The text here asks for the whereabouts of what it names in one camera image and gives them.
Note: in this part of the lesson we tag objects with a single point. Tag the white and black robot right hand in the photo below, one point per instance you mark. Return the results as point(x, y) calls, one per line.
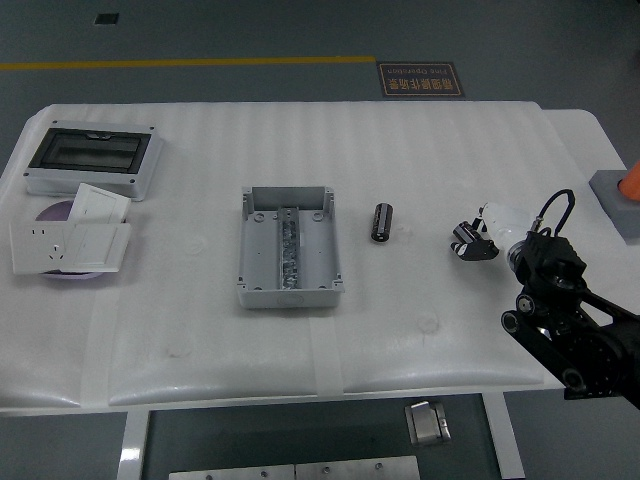
point(502, 222)

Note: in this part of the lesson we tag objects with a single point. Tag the white foam mat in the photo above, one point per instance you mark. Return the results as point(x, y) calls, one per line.
point(200, 340)

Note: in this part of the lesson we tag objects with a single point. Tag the grey square block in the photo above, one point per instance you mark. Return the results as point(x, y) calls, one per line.
point(607, 200)

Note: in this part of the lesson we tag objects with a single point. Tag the metal mounting rail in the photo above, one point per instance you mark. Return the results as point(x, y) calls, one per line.
point(290, 250)

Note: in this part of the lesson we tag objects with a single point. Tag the black cylindrical battery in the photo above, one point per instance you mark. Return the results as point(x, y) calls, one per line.
point(381, 222)

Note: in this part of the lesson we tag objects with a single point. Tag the white switch panel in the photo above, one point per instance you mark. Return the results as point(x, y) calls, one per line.
point(95, 247)
point(97, 202)

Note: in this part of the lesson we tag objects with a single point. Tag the purple round disc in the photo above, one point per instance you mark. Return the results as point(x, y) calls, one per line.
point(55, 212)

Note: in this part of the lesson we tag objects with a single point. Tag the white wall socket panel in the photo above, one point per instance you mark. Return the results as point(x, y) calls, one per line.
point(32, 250)

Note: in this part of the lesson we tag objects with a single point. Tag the grey open junction box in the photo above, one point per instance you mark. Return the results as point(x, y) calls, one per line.
point(260, 260)

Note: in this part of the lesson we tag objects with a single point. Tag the grey distribution box, dark window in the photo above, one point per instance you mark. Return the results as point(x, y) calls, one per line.
point(90, 155)

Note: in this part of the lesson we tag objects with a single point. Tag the silver metal bracket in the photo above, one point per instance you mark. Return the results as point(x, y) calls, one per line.
point(427, 424)

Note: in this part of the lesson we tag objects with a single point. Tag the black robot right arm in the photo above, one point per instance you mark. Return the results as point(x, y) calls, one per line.
point(550, 255)

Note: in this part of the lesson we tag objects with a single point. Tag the black table control panel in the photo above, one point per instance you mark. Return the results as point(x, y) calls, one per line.
point(590, 395)

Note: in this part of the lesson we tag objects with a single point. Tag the white table leg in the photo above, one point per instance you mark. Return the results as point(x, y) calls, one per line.
point(132, 445)
point(505, 440)

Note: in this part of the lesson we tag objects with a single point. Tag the grey metal plate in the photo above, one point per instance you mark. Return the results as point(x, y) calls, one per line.
point(230, 473)

